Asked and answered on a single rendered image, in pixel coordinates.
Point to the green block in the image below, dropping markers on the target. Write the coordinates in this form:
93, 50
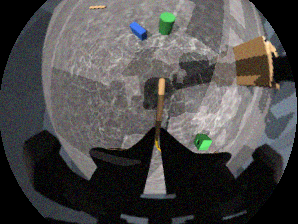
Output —
202, 142

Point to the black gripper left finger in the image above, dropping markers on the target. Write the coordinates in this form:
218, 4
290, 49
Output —
134, 161

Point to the green cylinder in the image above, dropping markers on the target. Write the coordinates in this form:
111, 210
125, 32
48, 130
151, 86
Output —
166, 23

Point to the blue rectangular block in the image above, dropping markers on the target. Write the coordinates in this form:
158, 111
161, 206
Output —
139, 31

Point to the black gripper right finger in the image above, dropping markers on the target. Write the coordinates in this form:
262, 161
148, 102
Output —
179, 162

